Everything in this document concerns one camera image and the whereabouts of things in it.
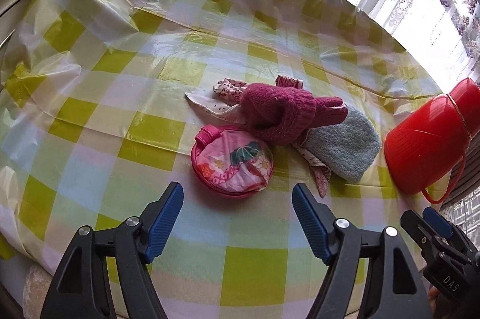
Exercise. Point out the red plastic thermos jug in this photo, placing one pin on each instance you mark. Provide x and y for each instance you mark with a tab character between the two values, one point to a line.
432	140

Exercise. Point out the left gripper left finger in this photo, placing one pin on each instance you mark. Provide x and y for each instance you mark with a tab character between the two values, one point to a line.
80	287

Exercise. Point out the magenta knitted mitten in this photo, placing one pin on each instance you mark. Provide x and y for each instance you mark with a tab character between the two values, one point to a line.
282	115

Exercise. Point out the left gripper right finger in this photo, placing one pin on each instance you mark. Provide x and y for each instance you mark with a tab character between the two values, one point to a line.
393	286

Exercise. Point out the green checked plastic tablecloth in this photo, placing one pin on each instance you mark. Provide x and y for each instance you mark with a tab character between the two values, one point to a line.
95	124

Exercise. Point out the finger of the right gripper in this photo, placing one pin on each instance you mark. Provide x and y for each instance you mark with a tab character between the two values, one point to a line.
441	225
422	232

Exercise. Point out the person's right hand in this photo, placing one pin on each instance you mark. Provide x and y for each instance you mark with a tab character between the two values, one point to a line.
441	307

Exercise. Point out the white lace sheer curtain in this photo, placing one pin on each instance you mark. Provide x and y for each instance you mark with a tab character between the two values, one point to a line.
442	35

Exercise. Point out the red white patterned scarf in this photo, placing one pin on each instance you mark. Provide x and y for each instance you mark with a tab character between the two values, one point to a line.
223	103

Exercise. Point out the pink round floral pouch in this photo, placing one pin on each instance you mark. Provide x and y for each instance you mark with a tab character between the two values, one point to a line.
230	161

